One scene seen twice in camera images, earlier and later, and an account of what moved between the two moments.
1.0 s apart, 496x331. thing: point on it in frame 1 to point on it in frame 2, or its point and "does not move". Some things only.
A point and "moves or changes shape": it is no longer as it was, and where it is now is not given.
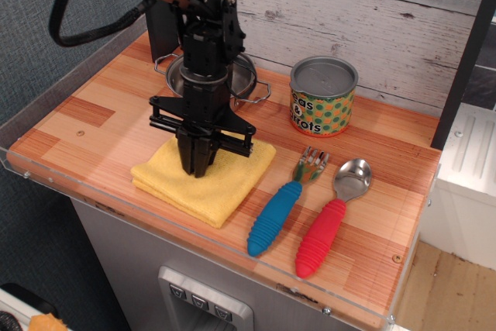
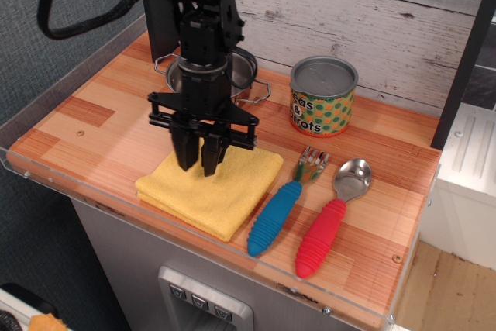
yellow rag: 215,198 moves or changes shape
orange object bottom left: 46,322 does not move
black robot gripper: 204,108 does not move
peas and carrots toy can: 322,91 does not move
